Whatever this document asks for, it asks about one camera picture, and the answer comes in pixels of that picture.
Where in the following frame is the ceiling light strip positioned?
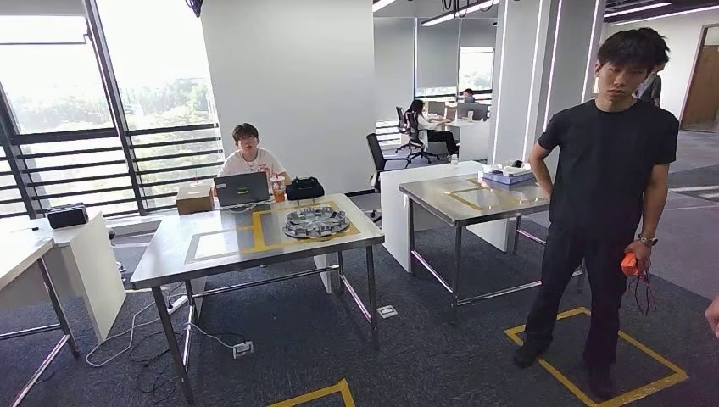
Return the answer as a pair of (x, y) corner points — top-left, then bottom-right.
(421, 0), (501, 27)
(604, 1), (673, 18)

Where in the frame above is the brown wooden door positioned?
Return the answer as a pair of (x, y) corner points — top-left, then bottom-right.
(678, 25), (719, 134)

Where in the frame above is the cardboard box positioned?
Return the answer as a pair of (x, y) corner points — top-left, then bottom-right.
(175, 182), (216, 216)

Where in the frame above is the stainless steel workbench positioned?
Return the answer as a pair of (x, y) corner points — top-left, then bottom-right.
(130, 193), (387, 404)
(399, 172), (585, 328)

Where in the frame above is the orange handheld remote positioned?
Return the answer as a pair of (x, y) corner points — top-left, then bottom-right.
(620, 251), (658, 317)

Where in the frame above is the white cable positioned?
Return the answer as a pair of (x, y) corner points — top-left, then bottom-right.
(84, 281), (237, 369)

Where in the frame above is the round silver metal part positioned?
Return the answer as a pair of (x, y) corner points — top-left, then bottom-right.
(282, 205), (352, 240)

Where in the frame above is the black cable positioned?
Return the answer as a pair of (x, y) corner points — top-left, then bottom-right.
(125, 331), (248, 394)

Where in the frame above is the blue white flat box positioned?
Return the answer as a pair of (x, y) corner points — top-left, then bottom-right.
(480, 160), (536, 187)

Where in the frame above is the black handbag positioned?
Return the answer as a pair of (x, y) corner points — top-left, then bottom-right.
(285, 176), (326, 202)

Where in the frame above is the black speaker box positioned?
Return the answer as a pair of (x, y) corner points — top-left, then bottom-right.
(46, 203), (90, 231)

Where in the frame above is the white desk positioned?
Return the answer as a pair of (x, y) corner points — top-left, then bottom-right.
(418, 114), (493, 163)

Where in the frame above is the person's hand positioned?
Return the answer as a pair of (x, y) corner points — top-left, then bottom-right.
(705, 296), (719, 339)

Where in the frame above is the white topped steel-leg table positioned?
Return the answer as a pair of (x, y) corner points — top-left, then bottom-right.
(0, 236), (81, 407)

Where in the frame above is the grey monitor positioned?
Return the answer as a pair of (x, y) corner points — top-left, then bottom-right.
(455, 102), (488, 122)

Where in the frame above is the grey laptop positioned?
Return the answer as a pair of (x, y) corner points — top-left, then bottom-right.
(213, 170), (272, 209)

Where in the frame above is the black office chair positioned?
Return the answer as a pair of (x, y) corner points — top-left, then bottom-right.
(365, 132), (414, 195)
(394, 105), (445, 165)

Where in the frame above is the white panel table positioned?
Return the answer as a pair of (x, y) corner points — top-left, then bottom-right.
(0, 212), (127, 343)
(379, 160), (510, 274)

